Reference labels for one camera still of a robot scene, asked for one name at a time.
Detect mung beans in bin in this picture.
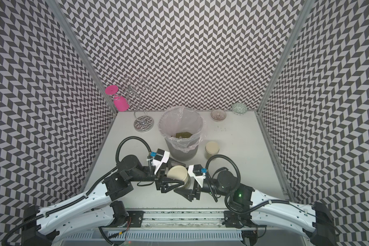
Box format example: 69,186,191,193
175,132,193,139

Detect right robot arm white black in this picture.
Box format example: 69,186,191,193
167,167,339,246

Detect cream lid of far jar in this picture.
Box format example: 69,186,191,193
205,141,220,155

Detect clear plastic bin liner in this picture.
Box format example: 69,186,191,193
158,106,207,142

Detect green patterned small bowl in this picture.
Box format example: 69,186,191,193
231,102,248,115

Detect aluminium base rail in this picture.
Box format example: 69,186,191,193
53,206,316,246

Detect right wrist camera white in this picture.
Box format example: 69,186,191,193
188,165,207,188

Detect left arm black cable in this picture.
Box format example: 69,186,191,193
2,136,153,246

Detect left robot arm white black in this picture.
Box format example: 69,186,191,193
1,152,189,246

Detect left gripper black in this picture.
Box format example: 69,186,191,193
129,156,185,192

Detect pinkish small bowl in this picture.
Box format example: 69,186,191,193
211,109,227,122

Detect grey mesh trash bin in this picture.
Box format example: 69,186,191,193
165,138,200,162

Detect pink wine glass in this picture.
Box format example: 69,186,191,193
105,85,130,112

